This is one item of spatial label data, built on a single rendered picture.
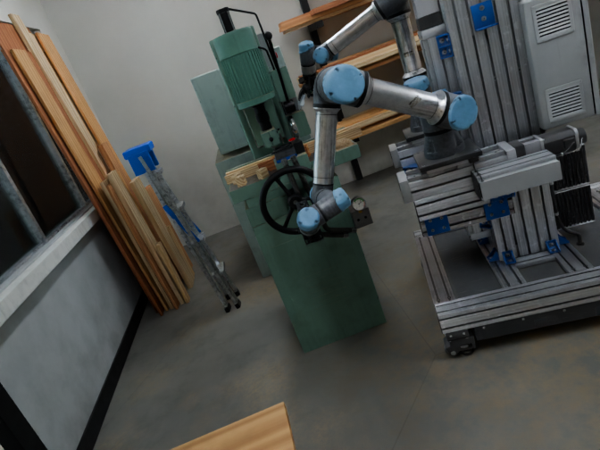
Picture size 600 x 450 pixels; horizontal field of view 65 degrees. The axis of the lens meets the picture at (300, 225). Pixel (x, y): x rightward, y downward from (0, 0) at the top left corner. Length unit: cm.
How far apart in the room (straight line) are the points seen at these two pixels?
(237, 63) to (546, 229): 148
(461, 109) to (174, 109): 328
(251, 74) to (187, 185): 268
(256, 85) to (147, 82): 257
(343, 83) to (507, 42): 75
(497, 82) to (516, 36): 17
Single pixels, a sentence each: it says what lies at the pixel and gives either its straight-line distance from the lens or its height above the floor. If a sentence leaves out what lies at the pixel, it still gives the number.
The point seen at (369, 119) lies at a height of 61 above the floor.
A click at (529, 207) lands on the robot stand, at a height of 44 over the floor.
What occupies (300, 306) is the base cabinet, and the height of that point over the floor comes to 26.
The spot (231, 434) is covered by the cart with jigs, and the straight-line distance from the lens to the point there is 134.
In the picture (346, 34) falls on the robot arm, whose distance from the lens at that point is 230.
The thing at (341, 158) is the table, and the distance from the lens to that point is 208.
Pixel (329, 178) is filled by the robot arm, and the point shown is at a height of 91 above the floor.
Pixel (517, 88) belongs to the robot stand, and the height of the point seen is 94.
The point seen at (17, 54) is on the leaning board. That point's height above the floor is 188.
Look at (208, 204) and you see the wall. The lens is 468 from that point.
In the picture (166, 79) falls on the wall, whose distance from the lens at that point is 455.
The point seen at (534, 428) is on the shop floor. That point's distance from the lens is 184.
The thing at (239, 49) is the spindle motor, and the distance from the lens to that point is 209.
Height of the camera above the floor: 135
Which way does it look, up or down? 19 degrees down
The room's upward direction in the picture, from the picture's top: 21 degrees counter-clockwise
